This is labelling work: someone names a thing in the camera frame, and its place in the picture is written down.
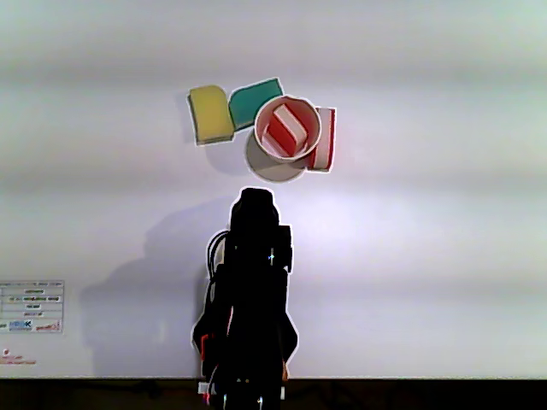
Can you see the yellow sponge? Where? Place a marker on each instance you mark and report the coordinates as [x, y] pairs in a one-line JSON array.
[[210, 113]]

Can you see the red sponge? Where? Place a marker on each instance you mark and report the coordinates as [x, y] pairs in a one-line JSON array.
[[284, 132]]

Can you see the printed label sheet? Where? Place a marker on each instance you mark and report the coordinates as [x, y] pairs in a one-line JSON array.
[[32, 305]]

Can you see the white paper cup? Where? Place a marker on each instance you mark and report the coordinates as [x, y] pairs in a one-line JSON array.
[[273, 171]]

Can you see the green sponge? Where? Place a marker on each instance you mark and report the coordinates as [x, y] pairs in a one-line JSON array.
[[250, 102]]

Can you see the pink sponge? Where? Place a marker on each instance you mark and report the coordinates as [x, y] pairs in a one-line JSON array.
[[325, 136]]

